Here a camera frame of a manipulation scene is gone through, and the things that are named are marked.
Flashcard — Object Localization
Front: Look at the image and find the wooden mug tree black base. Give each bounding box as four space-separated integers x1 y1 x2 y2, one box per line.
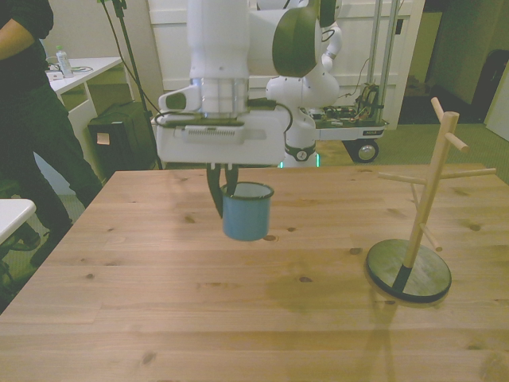
364 96 498 306

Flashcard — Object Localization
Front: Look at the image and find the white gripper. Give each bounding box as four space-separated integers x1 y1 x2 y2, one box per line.
156 107 286 220

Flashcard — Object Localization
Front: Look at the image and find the black camera tripod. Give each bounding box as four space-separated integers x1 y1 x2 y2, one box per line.
97 0 165 170

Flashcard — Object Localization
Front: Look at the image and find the mobile cart with metal posts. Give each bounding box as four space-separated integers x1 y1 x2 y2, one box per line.
313 0 402 165

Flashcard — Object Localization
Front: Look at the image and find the white vented wrist camera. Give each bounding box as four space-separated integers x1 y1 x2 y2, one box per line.
174 124 267 145

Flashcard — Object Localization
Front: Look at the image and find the white rounded table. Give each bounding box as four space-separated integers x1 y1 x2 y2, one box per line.
0 198 37 244

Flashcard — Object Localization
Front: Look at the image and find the white desk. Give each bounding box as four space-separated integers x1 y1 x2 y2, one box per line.
33 57 134 188

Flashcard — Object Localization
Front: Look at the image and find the black camera cable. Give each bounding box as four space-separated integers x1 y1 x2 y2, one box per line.
153 99 294 134

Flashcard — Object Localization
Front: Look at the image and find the clear plastic bottle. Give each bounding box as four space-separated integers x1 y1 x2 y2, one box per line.
55 44 75 80

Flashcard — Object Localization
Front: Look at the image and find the blue enamel mug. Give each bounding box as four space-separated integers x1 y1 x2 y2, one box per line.
220 181 275 242

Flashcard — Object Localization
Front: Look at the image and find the bare person forearm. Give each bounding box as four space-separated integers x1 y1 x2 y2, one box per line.
0 18 36 61

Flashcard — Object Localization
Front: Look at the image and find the black case with sticky note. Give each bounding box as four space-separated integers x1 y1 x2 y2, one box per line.
87 102 158 181

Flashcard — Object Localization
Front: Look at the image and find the person in dark clothes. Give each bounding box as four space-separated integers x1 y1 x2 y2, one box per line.
0 0 104 268

